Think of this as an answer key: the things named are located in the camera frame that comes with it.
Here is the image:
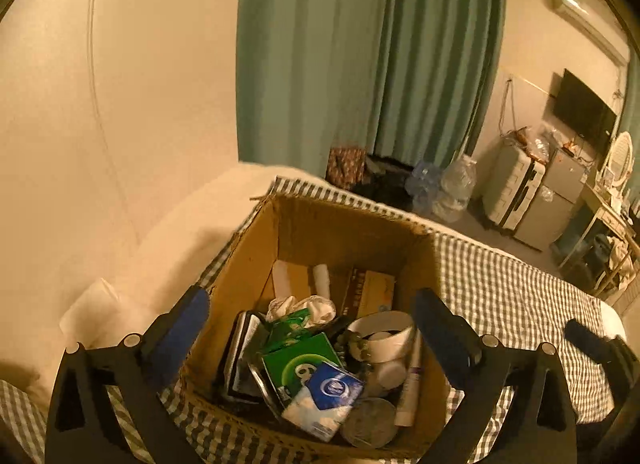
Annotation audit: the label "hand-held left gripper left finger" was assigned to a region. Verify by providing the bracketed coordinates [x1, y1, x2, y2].
[45, 285, 211, 464]

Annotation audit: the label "beige paper box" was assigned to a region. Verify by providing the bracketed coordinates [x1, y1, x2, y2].
[345, 267, 396, 317]

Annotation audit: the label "white tube bottle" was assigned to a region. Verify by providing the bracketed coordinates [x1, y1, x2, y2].
[394, 327, 426, 427]

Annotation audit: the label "wooden desk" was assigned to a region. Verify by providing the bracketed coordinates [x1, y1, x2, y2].
[550, 179, 640, 300]

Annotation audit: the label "grey mini fridge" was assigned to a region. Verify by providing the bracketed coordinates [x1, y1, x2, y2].
[515, 147, 591, 252]

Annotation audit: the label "green curtain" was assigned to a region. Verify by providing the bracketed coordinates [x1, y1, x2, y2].
[235, 0, 507, 180]
[617, 52, 640, 145]

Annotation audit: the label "crushed blue water bottle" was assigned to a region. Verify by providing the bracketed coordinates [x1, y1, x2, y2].
[405, 160, 443, 212]

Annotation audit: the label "white navy tissue pack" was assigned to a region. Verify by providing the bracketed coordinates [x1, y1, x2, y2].
[222, 311, 271, 402]

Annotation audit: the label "green and white carton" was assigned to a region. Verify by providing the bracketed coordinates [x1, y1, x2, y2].
[260, 308, 346, 400]

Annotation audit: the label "white tissue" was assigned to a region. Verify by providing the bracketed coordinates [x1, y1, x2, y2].
[266, 294, 337, 330]

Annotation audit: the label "brown bead bracelet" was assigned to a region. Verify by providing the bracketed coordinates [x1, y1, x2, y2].
[332, 327, 376, 370]

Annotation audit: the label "round metal tin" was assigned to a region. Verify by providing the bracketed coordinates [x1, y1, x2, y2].
[342, 396, 398, 447]

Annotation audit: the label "white round container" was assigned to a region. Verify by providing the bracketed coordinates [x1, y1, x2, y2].
[345, 311, 416, 364]

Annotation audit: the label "clear water bottle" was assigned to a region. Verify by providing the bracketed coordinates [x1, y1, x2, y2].
[432, 154, 478, 222]

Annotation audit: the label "dark clothes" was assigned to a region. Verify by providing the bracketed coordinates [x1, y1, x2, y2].
[352, 154, 416, 210]

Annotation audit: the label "white oval mirror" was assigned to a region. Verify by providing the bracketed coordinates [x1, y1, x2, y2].
[602, 131, 635, 195]

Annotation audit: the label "black television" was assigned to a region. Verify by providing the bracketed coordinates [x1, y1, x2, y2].
[552, 68, 618, 155]

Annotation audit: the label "white air conditioner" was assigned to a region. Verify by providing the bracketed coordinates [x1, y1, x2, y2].
[552, 0, 631, 65]

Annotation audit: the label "white suitcase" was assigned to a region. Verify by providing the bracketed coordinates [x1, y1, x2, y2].
[482, 141, 546, 237]

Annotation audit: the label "patterned bag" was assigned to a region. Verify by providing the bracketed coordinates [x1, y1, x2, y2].
[326, 145, 368, 190]

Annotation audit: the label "brown cardboard box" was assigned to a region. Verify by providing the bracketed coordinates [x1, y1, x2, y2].
[160, 191, 468, 460]

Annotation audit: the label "blue floral tissue pack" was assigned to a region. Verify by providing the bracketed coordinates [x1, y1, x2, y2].
[281, 361, 365, 442]

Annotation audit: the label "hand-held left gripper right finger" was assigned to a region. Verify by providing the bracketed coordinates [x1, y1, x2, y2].
[411, 287, 581, 464]

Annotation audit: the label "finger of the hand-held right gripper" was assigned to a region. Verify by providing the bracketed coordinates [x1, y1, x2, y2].
[565, 319, 613, 362]

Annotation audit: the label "white cylinder bottle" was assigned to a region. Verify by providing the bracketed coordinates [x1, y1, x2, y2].
[312, 264, 332, 300]

